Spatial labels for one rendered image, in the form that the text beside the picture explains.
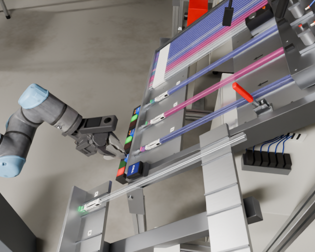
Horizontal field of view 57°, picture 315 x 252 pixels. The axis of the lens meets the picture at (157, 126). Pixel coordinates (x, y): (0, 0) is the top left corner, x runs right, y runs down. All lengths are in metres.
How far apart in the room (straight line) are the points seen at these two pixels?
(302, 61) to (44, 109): 0.64
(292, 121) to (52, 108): 0.61
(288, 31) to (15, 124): 0.74
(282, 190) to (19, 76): 2.16
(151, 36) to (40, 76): 1.08
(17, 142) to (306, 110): 0.71
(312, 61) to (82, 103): 1.80
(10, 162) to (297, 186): 0.89
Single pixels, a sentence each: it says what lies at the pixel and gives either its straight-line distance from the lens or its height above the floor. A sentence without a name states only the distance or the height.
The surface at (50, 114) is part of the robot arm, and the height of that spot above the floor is 0.91.
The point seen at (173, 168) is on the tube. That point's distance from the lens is 0.65.
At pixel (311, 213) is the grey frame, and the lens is 0.96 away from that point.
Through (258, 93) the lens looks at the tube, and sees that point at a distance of 0.73.
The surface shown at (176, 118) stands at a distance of 0.90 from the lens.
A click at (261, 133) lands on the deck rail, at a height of 0.99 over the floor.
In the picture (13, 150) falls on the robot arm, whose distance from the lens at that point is 0.85.
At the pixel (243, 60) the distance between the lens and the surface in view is 0.89.
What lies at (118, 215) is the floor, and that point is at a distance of 1.65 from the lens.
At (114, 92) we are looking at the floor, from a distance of 2.26.
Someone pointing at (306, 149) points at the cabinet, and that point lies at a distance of 1.22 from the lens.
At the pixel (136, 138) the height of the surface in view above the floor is 0.73.
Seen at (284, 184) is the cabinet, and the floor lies 0.62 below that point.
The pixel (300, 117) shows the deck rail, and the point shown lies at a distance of 0.67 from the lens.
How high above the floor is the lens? 1.49
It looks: 48 degrees down
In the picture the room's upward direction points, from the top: straight up
